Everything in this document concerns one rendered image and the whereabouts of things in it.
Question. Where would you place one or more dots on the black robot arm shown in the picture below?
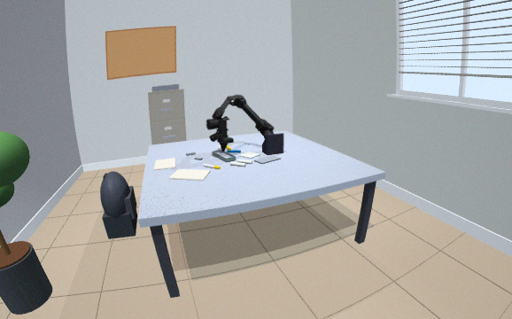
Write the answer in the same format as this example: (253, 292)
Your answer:
(264, 127)

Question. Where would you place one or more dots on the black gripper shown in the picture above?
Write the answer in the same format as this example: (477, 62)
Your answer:
(225, 139)

